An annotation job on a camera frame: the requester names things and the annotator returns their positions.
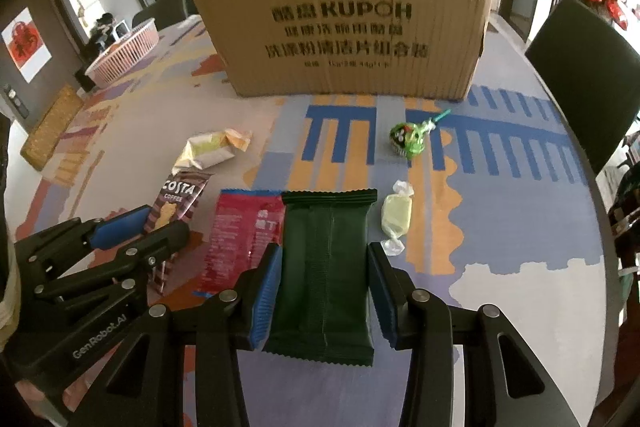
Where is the dark green chair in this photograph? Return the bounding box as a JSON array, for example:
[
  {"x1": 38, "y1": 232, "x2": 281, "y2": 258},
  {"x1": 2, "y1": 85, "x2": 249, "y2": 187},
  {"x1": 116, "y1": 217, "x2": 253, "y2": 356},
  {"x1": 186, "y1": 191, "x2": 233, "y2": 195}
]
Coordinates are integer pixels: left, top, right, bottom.
[{"x1": 524, "y1": 0, "x2": 640, "y2": 180}]

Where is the flat red snack packet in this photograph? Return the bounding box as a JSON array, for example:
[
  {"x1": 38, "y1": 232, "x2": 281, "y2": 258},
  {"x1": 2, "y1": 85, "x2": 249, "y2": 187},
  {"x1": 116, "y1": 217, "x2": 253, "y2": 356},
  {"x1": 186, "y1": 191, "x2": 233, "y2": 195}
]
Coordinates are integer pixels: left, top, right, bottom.
[{"x1": 192, "y1": 188, "x2": 286, "y2": 300}]

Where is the grey chair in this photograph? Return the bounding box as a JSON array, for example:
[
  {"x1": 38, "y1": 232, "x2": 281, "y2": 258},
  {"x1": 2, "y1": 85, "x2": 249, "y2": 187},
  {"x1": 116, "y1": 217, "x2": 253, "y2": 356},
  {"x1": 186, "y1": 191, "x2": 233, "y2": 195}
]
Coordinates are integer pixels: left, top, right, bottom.
[{"x1": 131, "y1": 0, "x2": 201, "y2": 30}]

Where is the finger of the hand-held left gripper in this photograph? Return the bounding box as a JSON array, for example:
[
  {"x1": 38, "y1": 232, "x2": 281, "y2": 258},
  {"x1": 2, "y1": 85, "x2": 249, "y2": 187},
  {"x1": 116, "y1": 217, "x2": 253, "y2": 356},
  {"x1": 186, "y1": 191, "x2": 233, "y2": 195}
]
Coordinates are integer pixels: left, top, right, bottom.
[
  {"x1": 30, "y1": 221, "x2": 192, "y2": 304},
  {"x1": 12, "y1": 205, "x2": 152, "y2": 268}
]

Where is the woven tissue box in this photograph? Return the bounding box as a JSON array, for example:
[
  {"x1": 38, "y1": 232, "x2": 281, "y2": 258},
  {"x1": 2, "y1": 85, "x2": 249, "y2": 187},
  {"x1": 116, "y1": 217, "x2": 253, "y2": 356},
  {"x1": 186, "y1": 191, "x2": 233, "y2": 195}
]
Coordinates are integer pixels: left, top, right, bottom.
[{"x1": 20, "y1": 84, "x2": 85, "y2": 172}]

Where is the brown door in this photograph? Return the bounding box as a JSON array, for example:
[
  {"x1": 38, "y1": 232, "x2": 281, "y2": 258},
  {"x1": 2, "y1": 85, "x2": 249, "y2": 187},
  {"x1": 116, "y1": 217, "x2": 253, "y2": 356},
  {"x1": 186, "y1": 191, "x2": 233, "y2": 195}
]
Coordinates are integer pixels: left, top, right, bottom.
[{"x1": 0, "y1": 0, "x2": 94, "y2": 134}]

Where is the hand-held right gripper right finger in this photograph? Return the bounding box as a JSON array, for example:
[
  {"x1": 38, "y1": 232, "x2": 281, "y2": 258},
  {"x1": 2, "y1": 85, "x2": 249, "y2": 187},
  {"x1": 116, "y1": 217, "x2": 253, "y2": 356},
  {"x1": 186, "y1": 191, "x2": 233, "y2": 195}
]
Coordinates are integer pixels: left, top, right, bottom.
[{"x1": 367, "y1": 242, "x2": 583, "y2": 427}]

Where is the beige snack packet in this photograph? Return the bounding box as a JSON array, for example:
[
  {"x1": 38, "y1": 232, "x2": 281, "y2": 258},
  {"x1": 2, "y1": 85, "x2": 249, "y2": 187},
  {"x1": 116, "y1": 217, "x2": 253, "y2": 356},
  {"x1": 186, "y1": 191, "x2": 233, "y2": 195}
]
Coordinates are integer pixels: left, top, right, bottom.
[{"x1": 172, "y1": 128, "x2": 253, "y2": 178}]

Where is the dark green snack packet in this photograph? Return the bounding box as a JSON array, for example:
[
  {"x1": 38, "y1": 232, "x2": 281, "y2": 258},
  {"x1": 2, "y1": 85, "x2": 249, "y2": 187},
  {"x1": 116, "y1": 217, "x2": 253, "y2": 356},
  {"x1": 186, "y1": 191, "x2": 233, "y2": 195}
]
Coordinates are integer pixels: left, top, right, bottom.
[{"x1": 262, "y1": 188, "x2": 378, "y2": 368}]

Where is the door lock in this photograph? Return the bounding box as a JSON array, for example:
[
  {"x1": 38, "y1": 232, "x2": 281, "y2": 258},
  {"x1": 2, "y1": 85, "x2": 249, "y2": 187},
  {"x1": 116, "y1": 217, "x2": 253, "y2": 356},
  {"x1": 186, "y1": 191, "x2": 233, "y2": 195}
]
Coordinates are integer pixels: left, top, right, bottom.
[{"x1": 2, "y1": 84, "x2": 24, "y2": 118}]

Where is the pale wrapped candy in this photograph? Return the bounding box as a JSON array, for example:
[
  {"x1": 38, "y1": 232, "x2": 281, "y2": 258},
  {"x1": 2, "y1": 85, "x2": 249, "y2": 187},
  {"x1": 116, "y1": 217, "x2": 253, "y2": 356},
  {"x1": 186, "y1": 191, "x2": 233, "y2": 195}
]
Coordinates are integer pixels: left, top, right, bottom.
[{"x1": 379, "y1": 180, "x2": 416, "y2": 256}]

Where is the black object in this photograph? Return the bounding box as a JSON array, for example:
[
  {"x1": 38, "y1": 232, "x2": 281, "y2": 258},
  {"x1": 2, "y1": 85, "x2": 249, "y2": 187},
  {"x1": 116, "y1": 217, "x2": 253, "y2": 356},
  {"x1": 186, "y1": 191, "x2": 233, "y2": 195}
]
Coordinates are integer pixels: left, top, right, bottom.
[{"x1": 95, "y1": 12, "x2": 118, "y2": 46}]

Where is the white plastic basket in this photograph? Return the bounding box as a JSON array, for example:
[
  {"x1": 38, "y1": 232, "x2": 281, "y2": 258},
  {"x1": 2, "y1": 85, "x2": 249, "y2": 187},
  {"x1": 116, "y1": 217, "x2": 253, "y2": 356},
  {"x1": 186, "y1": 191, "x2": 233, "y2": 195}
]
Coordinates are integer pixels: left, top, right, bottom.
[{"x1": 84, "y1": 20, "x2": 160, "y2": 88}]

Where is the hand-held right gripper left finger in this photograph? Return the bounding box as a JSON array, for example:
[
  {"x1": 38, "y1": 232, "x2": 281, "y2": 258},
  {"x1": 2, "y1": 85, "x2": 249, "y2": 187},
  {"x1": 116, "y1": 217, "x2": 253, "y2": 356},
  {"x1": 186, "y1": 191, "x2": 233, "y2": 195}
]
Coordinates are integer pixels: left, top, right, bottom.
[{"x1": 65, "y1": 243, "x2": 284, "y2": 427}]

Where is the dark coffee packet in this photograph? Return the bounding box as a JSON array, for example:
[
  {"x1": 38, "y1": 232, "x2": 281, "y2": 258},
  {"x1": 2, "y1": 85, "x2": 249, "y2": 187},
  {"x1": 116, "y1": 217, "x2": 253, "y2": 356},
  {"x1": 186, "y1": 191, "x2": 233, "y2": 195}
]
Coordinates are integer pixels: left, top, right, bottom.
[{"x1": 142, "y1": 171, "x2": 213, "y2": 295}]

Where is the red and white wall poster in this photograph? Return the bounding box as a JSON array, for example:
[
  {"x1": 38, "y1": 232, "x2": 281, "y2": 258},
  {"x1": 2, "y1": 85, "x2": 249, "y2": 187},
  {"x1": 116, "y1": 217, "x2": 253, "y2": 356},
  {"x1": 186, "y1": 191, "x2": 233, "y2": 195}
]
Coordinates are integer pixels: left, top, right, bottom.
[{"x1": 1, "y1": 7, "x2": 50, "y2": 82}]

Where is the green lollipop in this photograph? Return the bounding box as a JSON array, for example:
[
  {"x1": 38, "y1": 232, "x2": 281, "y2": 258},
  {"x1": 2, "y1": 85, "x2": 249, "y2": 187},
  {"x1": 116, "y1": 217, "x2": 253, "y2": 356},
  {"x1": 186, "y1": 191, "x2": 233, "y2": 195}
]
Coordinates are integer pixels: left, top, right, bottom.
[{"x1": 389, "y1": 109, "x2": 453, "y2": 158}]

